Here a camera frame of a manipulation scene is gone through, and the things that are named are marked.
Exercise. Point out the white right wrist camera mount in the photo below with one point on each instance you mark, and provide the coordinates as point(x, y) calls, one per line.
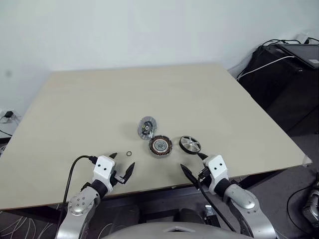
point(217, 169)

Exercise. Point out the dark rounded shape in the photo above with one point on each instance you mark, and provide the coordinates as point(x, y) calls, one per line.
point(190, 214)

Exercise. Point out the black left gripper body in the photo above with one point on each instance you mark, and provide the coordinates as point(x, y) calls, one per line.
point(116, 178)

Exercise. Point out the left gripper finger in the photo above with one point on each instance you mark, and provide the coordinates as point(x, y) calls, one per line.
point(113, 155)
point(129, 172)

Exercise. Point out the clear table corner guard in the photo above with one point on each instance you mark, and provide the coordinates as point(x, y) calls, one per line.
point(307, 160)

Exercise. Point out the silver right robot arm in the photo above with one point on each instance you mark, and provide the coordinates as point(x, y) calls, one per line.
point(243, 199)

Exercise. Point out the small metal bracket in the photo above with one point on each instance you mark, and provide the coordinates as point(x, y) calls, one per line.
point(209, 211)

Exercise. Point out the spoked silver motor rotor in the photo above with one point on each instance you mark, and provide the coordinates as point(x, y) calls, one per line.
point(190, 144)

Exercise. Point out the white wall power strip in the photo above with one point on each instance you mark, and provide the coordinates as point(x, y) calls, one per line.
point(15, 115)

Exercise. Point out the black flat device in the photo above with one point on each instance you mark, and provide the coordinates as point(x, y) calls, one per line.
point(302, 54)

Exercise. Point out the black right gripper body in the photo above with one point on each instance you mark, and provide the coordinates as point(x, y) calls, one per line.
point(205, 183)

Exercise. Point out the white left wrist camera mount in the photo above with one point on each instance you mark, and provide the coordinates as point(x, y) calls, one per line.
point(103, 168)

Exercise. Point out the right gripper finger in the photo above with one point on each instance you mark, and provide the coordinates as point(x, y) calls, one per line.
point(190, 175)
point(203, 156)

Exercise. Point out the black plug adapter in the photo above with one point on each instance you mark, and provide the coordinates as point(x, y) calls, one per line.
point(9, 114)

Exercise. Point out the grey metal machine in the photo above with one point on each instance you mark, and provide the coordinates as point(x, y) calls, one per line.
point(311, 206)

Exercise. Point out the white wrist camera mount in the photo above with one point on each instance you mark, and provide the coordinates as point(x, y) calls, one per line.
point(103, 168)
point(217, 169)

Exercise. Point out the motor stator copper windings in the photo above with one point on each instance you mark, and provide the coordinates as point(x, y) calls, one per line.
point(152, 152)

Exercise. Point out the white power adapter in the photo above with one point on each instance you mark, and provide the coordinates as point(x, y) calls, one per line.
point(302, 37)

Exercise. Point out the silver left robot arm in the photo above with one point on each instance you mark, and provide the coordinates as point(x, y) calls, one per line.
point(79, 204)

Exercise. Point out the large black cabinet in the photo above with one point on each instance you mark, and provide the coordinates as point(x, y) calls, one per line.
point(279, 99)

